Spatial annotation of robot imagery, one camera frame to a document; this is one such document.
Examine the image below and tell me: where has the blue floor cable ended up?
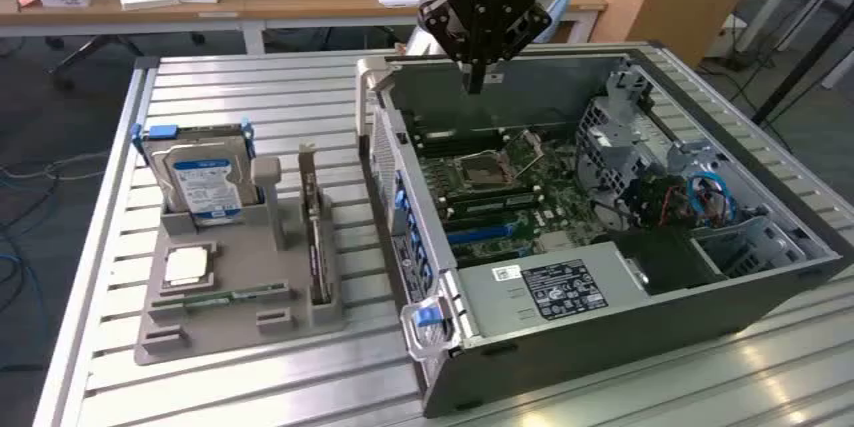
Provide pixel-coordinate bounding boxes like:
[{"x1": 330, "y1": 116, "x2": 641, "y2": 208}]
[{"x1": 0, "y1": 226, "x2": 50, "y2": 373}]

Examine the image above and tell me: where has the green motherboard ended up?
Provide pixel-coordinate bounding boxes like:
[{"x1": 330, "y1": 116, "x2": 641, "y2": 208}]
[{"x1": 403, "y1": 111, "x2": 602, "y2": 268}]

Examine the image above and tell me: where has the green RAM stick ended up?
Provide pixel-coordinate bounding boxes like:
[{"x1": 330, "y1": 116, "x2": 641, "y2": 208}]
[{"x1": 151, "y1": 284, "x2": 290, "y2": 307}]

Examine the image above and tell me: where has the tall metal disk bay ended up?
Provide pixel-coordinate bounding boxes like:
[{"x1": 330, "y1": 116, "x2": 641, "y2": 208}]
[{"x1": 573, "y1": 69, "x2": 676, "y2": 203}]

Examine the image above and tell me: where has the silver chipset heatsink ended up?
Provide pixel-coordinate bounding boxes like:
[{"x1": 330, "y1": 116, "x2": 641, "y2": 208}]
[{"x1": 538, "y1": 233, "x2": 577, "y2": 252}]

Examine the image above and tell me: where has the blue expansion slot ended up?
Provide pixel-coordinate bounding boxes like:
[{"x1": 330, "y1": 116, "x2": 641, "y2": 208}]
[{"x1": 447, "y1": 226, "x2": 517, "y2": 244}]

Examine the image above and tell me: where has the red wire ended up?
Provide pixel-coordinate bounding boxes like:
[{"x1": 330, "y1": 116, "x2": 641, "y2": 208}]
[{"x1": 658, "y1": 185, "x2": 690, "y2": 227}]

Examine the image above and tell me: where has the low metal disk bay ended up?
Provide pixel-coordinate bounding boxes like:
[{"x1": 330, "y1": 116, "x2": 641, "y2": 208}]
[{"x1": 690, "y1": 216, "x2": 813, "y2": 281}]

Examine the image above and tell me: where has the open grey PC case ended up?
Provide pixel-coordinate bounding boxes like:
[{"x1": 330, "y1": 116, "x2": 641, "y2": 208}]
[{"x1": 353, "y1": 44, "x2": 854, "y2": 421}]

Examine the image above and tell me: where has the hard disk with blue caddy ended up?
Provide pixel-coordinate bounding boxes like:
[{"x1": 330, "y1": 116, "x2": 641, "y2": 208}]
[{"x1": 130, "y1": 117, "x2": 261, "y2": 227}]

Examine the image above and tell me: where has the white table frame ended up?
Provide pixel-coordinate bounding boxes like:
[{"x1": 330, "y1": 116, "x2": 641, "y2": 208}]
[{"x1": 733, "y1": 0, "x2": 854, "y2": 91}]

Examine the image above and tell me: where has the grey parts rack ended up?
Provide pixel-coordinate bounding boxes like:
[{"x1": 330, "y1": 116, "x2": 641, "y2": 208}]
[{"x1": 131, "y1": 154, "x2": 349, "y2": 367}]

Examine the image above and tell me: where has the black graphics card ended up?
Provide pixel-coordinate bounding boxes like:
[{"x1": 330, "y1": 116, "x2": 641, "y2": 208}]
[{"x1": 295, "y1": 140, "x2": 342, "y2": 306}]

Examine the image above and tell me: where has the blue wire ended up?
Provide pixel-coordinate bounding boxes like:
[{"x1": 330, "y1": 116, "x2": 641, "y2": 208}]
[{"x1": 686, "y1": 171, "x2": 740, "y2": 221}]

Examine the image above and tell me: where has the black office chair base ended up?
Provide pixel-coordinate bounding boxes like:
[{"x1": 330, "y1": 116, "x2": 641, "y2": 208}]
[{"x1": 46, "y1": 34, "x2": 146, "y2": 91}]

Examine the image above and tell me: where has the metal socket cover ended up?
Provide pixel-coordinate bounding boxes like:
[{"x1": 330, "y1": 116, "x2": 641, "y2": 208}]
[{"x1": 503, "y1": 129, "x2": 553, "y2": 183}]

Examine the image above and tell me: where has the grey power supply unit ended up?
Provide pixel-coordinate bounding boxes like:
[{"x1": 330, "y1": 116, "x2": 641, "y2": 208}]
[{"x1": 457, "y1": 241, "x2": 653, "y2": 338}]

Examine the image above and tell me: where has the black slanted pole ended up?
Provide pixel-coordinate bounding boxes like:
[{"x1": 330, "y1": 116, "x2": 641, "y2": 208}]
[{"x1": 752, "y1": 0, "x2": 854, "y2": 126}]

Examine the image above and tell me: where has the silver CPU chip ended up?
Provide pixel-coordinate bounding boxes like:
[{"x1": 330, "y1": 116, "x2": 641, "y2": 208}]
[{"x1": 163, "y1": 248, "x2": 210, "y2": 284}]

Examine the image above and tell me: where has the CPU socket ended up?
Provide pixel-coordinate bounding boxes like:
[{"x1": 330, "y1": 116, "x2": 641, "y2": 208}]
[{"x1": 453, "y1": 151, "x2": 515, "y2": 191}]

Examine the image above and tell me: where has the grey floor cable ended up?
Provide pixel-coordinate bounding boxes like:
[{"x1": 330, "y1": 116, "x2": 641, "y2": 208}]
[{"x1": 0, "y1": 151, "x2": 112, "y2": 183}]

